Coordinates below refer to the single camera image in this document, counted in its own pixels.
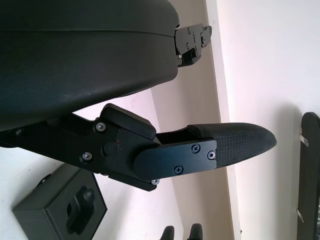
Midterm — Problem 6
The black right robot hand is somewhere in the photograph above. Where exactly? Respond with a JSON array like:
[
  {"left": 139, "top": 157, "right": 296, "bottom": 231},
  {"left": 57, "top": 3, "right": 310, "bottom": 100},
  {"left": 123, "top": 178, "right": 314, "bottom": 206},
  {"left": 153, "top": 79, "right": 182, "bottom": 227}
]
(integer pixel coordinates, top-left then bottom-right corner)
[{"left": 159, "top": 223, "right": 203, "bottom": 240}]

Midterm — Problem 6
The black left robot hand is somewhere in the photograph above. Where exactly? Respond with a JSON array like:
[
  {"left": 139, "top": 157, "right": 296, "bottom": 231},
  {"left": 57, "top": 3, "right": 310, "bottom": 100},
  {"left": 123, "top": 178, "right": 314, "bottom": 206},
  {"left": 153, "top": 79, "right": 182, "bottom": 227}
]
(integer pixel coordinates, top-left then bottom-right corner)
[{"left": 0, "top": 0, "right": 276, "bottom": 193}]

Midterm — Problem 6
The black camera box base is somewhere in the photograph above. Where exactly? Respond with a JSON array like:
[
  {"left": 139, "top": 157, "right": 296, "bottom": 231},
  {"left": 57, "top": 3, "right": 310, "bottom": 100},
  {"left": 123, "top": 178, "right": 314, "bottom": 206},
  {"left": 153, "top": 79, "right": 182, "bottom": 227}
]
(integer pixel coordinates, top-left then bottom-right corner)
[{"left": 11, "top": 163, "right": 108, "bottom": 240}]

